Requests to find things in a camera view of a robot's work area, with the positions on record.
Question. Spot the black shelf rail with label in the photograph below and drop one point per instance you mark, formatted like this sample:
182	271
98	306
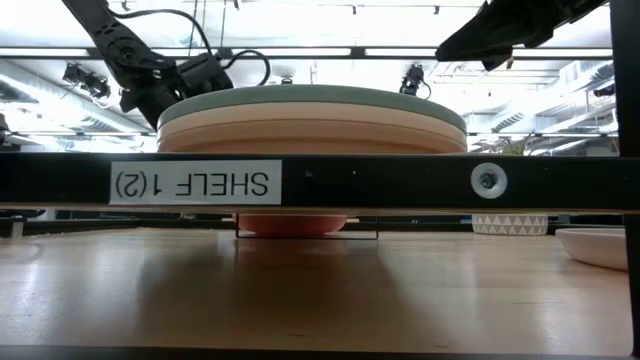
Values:
380	182

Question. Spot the black shelf post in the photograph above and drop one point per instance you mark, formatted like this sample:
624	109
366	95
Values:
627	75

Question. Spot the pale green plate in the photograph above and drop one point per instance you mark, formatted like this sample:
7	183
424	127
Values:
310	94

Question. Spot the orange bowl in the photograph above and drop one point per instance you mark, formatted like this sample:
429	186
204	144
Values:
292	225

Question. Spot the black round mounted camera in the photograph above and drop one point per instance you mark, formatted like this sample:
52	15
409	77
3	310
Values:
286	80

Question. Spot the white triangle-patterned bowl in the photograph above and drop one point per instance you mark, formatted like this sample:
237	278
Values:
510	225

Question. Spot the green plant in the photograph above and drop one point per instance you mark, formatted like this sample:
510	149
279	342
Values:
515	145

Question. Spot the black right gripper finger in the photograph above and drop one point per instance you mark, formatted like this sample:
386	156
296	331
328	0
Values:
470	42
497	59

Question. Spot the peach plate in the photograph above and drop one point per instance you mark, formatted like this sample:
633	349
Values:
310	112

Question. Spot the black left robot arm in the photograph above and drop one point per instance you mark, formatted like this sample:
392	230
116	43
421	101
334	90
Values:
120	47

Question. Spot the white plate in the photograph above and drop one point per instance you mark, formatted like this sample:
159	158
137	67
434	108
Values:
595	247

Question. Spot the black overhead frame bar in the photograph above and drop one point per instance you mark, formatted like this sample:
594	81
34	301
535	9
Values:
400	52

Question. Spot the white shelf label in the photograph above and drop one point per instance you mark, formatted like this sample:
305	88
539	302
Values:
195	182

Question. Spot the silver bolt with washer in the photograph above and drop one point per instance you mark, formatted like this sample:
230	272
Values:
488	180

